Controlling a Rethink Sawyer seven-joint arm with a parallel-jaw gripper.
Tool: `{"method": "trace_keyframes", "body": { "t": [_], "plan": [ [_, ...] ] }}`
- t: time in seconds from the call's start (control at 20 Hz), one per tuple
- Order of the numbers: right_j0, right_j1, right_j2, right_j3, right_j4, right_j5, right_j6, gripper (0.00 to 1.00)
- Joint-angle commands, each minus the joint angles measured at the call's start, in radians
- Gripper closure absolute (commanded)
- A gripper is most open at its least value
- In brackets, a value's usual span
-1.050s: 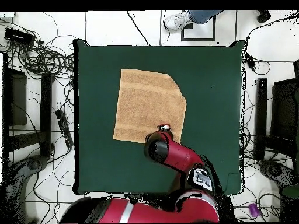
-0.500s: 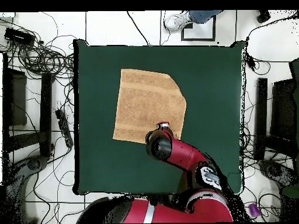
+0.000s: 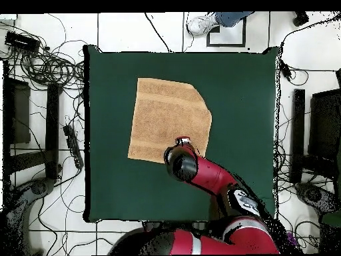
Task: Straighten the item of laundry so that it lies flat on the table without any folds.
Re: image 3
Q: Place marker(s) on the tan terry towel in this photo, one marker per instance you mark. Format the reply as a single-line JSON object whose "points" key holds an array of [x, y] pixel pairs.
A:
{"points": [[165, 114]]}

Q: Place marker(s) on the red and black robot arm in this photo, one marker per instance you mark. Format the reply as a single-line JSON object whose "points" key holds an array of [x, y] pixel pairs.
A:
{"points": [[210, 173]]}

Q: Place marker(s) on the flat black box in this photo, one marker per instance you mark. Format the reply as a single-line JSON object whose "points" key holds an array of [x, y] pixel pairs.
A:
{"points": [[22, 42]]}

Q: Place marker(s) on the dark green table cloth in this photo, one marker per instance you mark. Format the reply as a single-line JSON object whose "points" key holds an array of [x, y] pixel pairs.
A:
{"points": [[239, 106]]}

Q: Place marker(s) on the black power strip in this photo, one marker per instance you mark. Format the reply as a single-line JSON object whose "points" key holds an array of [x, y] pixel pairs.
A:
{"points": [[73, 146]]}

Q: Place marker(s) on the person's foot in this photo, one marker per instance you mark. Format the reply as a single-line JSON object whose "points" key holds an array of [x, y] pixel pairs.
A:
{"points": [[202, 24]]}

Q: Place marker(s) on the black plug adapter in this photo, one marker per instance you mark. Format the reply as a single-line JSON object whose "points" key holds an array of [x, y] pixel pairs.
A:
{"points": [[285, 70]]}

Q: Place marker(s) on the person's leg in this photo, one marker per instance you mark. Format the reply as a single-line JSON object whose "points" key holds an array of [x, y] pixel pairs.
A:
{"points": [[231, 18]]}

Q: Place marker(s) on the black stand base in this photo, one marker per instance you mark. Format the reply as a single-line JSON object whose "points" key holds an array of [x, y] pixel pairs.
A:
{"points": [[317, 197], [37, 186]]}

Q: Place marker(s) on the small black object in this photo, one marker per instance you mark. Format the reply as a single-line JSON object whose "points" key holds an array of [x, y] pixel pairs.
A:
{"points": [[301, 18]]}

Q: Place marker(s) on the black metal frame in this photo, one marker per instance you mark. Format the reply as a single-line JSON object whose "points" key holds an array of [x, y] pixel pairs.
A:
{"points": [[52, 128], [298, 133]]}

